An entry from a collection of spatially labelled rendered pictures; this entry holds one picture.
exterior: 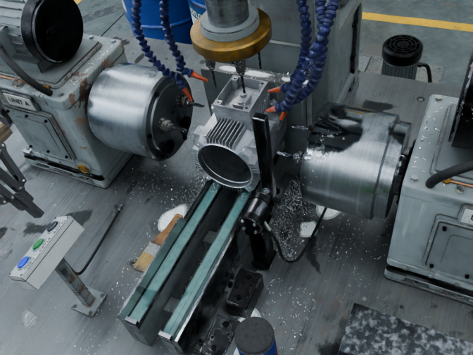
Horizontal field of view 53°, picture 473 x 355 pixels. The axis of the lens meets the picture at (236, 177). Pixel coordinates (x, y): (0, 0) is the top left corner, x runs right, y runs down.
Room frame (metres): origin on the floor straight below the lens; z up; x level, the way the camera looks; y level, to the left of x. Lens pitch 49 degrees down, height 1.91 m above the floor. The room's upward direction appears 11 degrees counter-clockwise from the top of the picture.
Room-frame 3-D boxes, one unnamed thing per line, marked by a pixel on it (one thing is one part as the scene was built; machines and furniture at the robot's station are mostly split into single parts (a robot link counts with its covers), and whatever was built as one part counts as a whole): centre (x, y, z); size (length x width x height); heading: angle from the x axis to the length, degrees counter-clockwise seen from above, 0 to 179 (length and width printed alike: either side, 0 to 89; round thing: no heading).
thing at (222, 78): (1.04, -0.12, 0.97); 0.30 x 0.11 x 0.34; 56
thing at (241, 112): (0.94, -0.05, 1.11); 0.12 x 0.11 x 0.07; 146
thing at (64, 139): (1.24, 0.46, 0.99); 0.35 x 0.31 x 0.37; 56
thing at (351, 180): (0.73, -0.31, 1.04); 0.41 x 0.25 x 0.25; 56
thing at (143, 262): (0.79, 0.25, 0.80); 0.21 x 0.05 x 0.01; 142
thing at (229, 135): (0.91, -0.03, 1.01); 0.20 x 0.19 x 0.19; 146
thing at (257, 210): (0.79, -0.16, 0.92); 0.45 x 0.13 x 0.24; 146
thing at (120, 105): (1.11, 0.26, 1.04); 0.37 x 0.25 x 0.25; 56
